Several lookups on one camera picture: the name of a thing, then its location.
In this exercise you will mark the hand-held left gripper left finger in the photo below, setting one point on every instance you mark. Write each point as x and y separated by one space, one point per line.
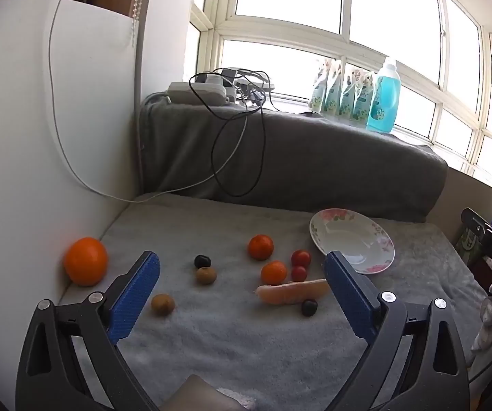
137 295

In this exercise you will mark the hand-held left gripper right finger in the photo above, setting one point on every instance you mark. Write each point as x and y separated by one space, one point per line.
351 295

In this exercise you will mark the brown longan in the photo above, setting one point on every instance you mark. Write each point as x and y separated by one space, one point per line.
206 275
163 304

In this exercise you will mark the dark purple grape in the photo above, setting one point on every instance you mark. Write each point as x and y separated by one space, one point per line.
309 307
202 261

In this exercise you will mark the white floral plate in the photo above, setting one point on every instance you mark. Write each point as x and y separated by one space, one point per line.
353 237

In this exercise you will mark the peeled pomelo segment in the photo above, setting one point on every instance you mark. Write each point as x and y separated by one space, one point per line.
291 292

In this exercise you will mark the red cherry tomato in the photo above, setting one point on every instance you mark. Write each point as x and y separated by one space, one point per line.
301 258
298 273

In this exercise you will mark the small tangerine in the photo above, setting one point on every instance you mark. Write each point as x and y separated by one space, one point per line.
261 247
274 273

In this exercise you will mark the large orange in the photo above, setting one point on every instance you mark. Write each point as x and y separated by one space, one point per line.
85 261

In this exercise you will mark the light grey fleece blanket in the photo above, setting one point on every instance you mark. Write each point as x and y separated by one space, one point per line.
229 338

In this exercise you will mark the grey sofa back cushion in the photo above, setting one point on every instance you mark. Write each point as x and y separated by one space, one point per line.
314 162

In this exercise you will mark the blue detergent bottle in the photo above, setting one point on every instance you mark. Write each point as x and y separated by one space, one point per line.
385 102

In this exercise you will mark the white power strip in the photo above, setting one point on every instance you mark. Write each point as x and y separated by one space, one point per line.
196 93

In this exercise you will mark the white charger plug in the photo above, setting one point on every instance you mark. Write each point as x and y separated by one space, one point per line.
216 79

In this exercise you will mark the white window frame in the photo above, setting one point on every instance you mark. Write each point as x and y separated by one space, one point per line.
218 30

